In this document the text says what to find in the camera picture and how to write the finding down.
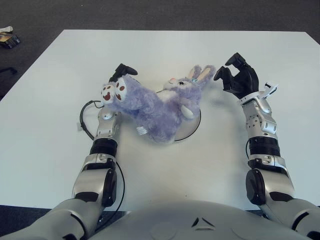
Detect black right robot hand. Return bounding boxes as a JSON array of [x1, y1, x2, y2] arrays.
[[213, 52, 260, 100]]

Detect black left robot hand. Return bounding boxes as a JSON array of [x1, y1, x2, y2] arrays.
[[108, 63, 138, 83]]

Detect purple plush bunny doll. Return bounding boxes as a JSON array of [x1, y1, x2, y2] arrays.
[[100, 64, 217, 144]]

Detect white plate with black rim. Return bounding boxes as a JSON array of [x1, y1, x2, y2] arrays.
[[156, 89, 202, 143]]

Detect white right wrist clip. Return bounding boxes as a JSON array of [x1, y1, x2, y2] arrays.
[[259, 81, 280, 100]]

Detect black chair leg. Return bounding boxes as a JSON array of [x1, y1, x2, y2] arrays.
[[0, 66, 18, 75]]

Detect black box on floor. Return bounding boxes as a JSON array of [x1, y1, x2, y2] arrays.
[[0, 33, 21, 48]]

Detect silver robot torso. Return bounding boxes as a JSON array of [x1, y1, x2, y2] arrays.
[[84, 199, 308, 240]]

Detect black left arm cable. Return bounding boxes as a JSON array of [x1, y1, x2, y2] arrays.
[[79, 99, 125, 223]]

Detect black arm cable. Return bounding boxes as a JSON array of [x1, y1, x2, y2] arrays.
[[244, 138, 251, 161], [79, 99, 125, 223]]

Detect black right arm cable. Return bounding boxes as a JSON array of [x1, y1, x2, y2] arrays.
[[244, 138, 251, 161]]

